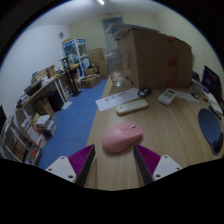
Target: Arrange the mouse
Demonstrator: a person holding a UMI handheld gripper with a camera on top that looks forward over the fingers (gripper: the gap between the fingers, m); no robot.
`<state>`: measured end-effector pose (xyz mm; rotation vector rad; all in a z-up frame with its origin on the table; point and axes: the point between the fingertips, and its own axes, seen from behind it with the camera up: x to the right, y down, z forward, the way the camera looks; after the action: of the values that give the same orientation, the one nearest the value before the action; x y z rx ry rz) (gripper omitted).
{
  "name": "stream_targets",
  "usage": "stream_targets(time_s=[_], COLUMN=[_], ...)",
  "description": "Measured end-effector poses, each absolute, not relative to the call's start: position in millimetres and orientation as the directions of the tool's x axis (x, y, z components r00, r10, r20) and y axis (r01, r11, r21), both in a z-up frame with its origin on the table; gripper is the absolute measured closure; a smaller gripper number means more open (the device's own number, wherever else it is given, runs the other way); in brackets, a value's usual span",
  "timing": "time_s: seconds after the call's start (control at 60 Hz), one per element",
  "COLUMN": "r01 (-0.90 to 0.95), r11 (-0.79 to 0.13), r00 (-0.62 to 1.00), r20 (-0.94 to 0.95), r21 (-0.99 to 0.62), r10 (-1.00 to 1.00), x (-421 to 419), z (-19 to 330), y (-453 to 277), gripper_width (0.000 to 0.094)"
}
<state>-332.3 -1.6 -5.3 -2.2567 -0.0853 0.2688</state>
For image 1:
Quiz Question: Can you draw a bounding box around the glass door cabinet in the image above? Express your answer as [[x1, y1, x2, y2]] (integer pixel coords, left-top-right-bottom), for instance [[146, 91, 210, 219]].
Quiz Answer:
[[61, 37, 92, 79]]

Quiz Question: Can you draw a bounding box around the dark blue round mouse pad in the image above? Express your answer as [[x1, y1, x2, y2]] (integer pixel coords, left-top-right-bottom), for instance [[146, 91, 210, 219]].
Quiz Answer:
[[197, 107, 224, 156]]

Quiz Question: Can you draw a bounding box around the pink computer mouse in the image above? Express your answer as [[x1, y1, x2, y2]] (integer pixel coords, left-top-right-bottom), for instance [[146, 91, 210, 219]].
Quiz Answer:
[[101, 120, 144, 154]]

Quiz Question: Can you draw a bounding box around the open cardboard box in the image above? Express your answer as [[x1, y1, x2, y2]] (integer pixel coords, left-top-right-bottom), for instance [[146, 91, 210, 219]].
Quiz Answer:
[[80, 73, 102, 89]]

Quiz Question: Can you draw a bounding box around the wooden side desk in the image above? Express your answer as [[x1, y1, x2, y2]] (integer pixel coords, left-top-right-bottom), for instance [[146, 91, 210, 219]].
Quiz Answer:
[[14, 74, 69, 116]]

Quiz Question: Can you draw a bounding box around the large brown cardboard box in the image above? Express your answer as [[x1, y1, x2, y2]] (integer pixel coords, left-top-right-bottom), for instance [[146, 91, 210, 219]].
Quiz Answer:
[[106, 23, 194, 90]]

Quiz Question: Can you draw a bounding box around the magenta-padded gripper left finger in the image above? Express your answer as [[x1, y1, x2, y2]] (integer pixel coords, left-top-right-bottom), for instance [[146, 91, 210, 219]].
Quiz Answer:
[[45, 143, 97, 188]]

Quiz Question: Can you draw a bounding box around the black coiled cable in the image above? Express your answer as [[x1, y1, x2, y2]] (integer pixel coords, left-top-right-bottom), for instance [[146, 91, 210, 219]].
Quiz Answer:
[[137, 87, 153, 98]]

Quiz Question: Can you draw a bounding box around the white printed paper sheet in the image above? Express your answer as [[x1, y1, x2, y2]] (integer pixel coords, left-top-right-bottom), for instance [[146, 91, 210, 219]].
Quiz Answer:
[[95, 87, 140, 112]]

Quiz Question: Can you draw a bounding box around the black stand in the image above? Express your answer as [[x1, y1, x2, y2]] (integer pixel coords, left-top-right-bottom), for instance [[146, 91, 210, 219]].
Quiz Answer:
[[60, 56, 83, 98]]

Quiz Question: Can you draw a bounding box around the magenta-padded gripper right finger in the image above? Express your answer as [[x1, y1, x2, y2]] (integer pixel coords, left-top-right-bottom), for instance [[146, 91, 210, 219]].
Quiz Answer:
[[133, 143, 184, 186]]

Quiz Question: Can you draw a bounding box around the clear plastic water jug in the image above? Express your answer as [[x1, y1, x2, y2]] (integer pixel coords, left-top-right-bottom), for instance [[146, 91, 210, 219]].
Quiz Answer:
[[105, 49, 126, 88]]

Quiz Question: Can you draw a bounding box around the dark screen monitor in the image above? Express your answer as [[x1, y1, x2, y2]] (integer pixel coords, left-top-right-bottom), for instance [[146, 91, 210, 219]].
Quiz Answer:
[[200, 65, 224, 101]]

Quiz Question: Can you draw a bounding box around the shelf unit with books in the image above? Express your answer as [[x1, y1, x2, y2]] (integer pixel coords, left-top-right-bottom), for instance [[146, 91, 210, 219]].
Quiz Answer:
[[0, 114, 48, 166]]

